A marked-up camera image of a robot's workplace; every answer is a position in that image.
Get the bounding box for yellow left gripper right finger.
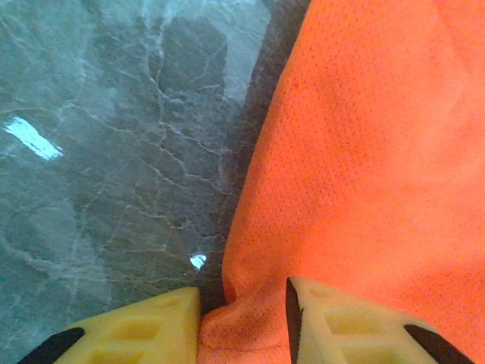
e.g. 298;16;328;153
284;276;477;364

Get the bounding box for orange t-shirt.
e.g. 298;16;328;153
196;0;485;364

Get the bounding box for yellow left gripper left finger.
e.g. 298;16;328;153
17;287;202;364

